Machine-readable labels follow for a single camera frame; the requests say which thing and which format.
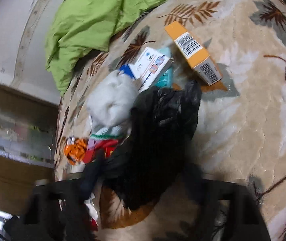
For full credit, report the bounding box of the white tissue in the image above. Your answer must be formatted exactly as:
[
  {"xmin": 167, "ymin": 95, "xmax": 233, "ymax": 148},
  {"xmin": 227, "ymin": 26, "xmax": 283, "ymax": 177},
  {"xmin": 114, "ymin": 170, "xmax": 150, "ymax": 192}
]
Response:
[{"xmin": 86, "ymin": 70, "xmax": 138, "ymax": 127}]

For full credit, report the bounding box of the green quilt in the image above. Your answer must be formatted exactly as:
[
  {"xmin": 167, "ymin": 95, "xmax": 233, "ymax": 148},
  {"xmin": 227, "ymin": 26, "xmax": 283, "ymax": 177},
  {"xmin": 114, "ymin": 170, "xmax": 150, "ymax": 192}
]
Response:
[{"xmin": 45, "ymin": 0, "xmax": 166, "ymax": 95}]

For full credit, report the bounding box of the pink plastic wrapper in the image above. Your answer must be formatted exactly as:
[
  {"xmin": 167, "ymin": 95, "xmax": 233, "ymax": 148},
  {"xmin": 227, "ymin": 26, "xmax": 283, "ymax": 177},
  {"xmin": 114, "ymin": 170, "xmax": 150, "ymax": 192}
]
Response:
[{"xmin": 87, "ymin": 138, "xmax": 102, "ymax": 150}]

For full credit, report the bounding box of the black plastic bag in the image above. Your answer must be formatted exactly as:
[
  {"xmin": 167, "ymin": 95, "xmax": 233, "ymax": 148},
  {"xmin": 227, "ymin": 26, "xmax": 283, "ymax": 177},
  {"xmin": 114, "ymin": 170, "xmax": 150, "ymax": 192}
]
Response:
[{"xmin": 103, "ymin": 80, "xmax": 202, "ymax": 210}]

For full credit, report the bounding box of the red white cigarette carton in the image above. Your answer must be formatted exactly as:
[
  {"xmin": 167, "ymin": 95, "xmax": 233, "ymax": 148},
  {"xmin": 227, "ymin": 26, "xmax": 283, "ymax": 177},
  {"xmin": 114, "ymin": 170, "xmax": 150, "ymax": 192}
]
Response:
[{"xmin": 84, "ymin": 193, "xmax": 99, "ymax": 231}]

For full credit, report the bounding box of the orange cardboard box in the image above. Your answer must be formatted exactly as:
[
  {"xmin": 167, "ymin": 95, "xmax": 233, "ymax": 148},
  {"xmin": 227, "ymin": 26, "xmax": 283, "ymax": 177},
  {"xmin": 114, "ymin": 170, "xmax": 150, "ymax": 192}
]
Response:
[{"xmin": 164, "ymin": 21, "xmax": 223, "ymax": 86}]

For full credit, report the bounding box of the red plastic bag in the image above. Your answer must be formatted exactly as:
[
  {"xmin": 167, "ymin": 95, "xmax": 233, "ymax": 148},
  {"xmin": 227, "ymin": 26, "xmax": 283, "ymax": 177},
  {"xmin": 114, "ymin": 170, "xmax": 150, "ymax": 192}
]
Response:
[{"xmin": 82, "ymin": 139, "xmax": 123, "ymax": 164}]

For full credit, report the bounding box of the leaf patterned bed blanket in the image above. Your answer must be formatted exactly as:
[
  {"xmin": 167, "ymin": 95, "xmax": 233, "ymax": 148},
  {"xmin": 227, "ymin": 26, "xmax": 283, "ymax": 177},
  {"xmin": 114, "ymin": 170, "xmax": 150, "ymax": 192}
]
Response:
[{"xmin": 55, "ymin": 0, "xmax": 286, "ymax": 240}]

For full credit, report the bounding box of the orange wrapper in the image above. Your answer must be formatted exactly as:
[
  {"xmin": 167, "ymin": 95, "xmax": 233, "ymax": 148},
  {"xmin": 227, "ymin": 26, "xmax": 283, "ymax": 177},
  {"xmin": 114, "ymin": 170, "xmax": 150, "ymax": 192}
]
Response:
[{"xmin": 64, "ymin": 137, "xmax": 88, "ymax": 165}]

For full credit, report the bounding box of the teal face mask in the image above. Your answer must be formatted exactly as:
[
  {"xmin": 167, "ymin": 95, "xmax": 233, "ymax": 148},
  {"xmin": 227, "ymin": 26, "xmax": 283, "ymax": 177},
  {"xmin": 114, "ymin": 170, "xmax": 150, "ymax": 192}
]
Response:
[{"xmin": 155, "ymin": 47, "xmax": 173, "ymax": 88}]

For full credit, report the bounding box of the white blue medicine box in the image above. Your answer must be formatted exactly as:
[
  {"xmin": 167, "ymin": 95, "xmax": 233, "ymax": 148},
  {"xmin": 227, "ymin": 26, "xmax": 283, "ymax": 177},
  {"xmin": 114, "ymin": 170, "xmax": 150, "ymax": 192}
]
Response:
[{"xmin": 119, "ymin": 47, "xmax": 173, "ymax": 93}]

